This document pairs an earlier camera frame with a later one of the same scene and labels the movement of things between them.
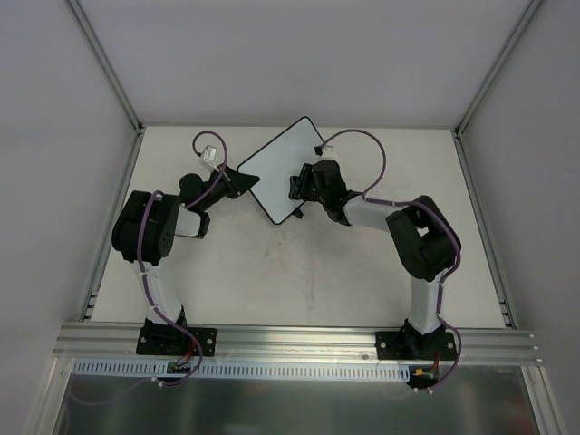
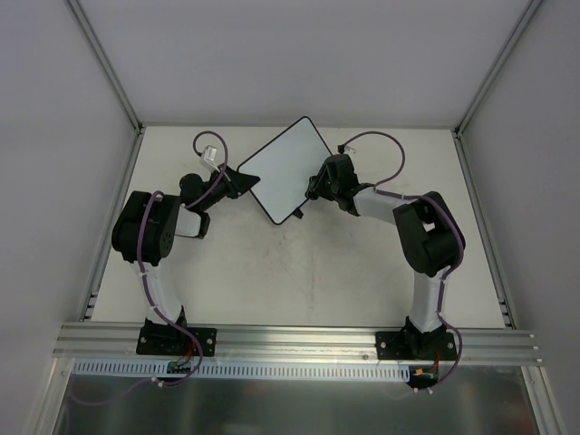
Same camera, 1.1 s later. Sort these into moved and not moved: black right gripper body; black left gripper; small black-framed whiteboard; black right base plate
Moved: black right gripper body
Not moved: black right base plate; black left gripper; small black-framed whiteboard
